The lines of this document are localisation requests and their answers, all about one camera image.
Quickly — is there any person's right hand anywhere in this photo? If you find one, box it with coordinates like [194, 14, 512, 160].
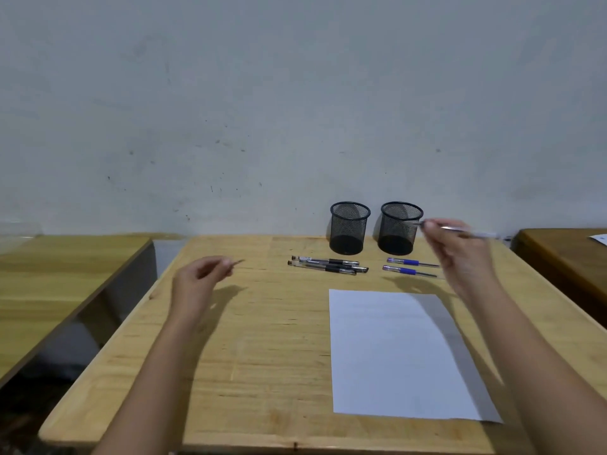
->
[420, 218, 496, 304]

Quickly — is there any person's left hand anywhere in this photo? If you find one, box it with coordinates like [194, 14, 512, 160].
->
[170, 255, 236, 323]

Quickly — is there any black pen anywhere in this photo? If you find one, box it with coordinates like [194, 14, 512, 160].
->
[416, 221, 500, 240]
[303, 259, 369, 274]
[286, 260, 357, 276]
[297, 256, 360, 267]

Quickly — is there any blue pen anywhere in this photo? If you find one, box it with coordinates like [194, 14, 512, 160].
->
[382, 265, 439, 279]
[386, 257, 441, 269]

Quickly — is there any black mesh pen holder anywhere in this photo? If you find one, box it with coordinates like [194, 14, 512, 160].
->
[329, 201, 372, 255]
[377, 201, 424, 257]

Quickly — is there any person's left forearm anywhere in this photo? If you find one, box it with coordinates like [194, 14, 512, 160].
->
[92, 312, 209, 455]

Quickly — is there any person's right forearm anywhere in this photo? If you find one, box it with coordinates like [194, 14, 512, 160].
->
[457, 279, 607, 455]

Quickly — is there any dark wooden side table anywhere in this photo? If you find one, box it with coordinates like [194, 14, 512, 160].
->
[512, 227, 607, 330]

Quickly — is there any light wooden side table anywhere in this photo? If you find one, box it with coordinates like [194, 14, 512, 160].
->
[0, 234, 157, 389]

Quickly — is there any clear plastic sheet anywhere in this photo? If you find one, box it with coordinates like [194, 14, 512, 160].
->
[0, 221, 44, 254]

